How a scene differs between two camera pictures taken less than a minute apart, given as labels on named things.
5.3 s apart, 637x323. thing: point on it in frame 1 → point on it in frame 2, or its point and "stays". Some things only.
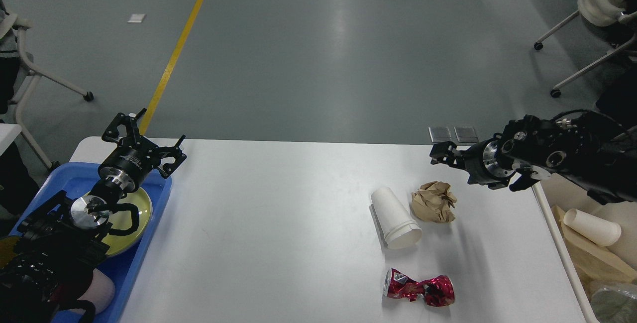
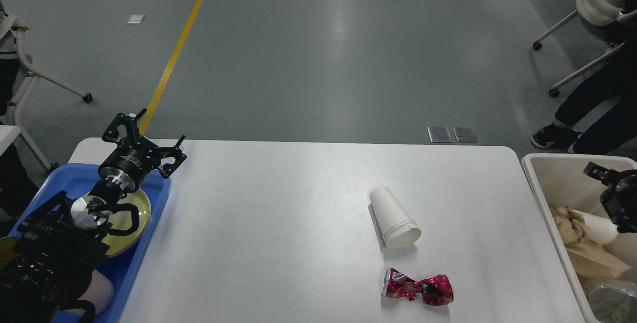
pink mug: x=100 y=293 stays
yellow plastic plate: x=122 y=219 stays
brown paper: x=433 y=201 → x=572 y=225
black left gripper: x=129 y=167 stays
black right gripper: x=484 y=164 → x=620 y=200
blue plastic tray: x=76 y=179 stays
